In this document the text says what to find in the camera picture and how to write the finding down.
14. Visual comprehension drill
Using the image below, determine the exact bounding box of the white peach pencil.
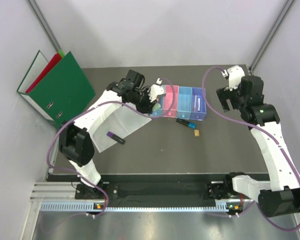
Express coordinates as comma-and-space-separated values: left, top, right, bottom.
192, 94, 197, 112

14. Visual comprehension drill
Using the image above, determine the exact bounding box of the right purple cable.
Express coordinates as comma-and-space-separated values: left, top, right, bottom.
201, 66, 300, 232

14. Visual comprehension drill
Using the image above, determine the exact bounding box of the right aluminium corner post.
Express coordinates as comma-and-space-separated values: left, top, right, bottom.
247, 0, 297, 74

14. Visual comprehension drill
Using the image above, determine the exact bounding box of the white blue whiteboard marker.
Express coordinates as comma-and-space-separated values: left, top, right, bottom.
196, 98, 201, 112

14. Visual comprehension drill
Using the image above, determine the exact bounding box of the green highlighter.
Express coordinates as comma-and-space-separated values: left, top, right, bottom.
152, 102, 161, 112

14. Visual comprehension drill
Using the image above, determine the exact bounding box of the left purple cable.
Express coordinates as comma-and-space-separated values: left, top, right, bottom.
46, 77, 176, 218

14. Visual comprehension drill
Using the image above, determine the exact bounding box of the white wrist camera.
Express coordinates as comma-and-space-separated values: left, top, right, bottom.
221, 65, 245, 91
148, 78, 166, 103

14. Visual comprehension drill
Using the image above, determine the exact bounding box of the purple drawer bin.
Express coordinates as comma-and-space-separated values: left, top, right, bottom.
190, 87, 207, 121

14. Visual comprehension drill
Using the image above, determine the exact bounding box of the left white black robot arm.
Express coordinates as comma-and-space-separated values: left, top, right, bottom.
58, 70, 164, 199

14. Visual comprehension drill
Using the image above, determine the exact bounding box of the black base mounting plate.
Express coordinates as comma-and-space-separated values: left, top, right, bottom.
79, 172, 240, 200

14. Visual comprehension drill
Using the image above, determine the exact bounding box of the left aluminium corner post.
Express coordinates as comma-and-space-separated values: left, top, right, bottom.
26, 0, 61, 52

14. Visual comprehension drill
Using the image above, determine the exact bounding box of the green lever arch binder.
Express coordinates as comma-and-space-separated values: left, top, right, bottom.
16, 51, 96, 129

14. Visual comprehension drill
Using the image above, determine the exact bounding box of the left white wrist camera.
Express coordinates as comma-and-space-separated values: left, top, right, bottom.
148, 78, 166, 103

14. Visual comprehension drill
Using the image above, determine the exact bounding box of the blue capped black highlighter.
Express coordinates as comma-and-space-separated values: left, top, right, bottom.
176, 118, 196, 129

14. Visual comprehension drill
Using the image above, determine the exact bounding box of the red folder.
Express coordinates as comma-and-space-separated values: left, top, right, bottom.
25, 53, 63, 94

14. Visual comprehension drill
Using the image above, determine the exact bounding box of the purple cable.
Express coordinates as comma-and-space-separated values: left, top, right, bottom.
46, 77, 176, 218
201, 66, 300, 232

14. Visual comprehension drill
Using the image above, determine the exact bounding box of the clear mesh zipper pouch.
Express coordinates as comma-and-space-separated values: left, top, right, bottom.
92, 106, 152, 153

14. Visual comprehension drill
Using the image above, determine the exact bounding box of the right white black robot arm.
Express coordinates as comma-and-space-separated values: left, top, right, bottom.
216, 76, 300, 218

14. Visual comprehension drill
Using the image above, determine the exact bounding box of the aluminium corner post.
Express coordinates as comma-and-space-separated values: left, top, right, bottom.
26, 0, 61, 52
247, 0, 297, 74

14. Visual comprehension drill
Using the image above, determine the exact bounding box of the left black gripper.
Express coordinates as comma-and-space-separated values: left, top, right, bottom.
130, 87, 158, 114

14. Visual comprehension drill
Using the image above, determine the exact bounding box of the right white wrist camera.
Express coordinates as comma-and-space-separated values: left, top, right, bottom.
221, 65, 245, 91

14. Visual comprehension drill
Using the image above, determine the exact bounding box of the light blue drawer bin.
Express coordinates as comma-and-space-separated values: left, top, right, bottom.
150, 85, 166, 117
177, 86, 192, 120

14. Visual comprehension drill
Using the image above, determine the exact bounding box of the purple capped black highlighter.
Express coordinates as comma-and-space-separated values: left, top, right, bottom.
106, 131, 126, 145

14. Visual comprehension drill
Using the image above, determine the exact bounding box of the small yellow eraser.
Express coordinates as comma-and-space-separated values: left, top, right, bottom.
194, 130, 200, 137

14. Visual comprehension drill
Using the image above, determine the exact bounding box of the pink drawer bin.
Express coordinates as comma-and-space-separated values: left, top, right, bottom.
163, 85, 179, 118

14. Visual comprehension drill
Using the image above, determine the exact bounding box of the slotted grey cable duct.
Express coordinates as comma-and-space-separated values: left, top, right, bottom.
39, 199, 234, 213

